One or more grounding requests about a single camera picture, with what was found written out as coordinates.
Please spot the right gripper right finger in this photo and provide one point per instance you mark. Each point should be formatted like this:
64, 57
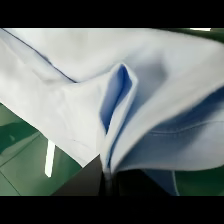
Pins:
136, 185

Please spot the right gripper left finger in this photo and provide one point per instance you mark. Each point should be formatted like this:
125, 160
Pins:
85, 181

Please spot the light blue shirt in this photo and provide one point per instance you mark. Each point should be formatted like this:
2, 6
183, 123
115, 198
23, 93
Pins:
83, 60

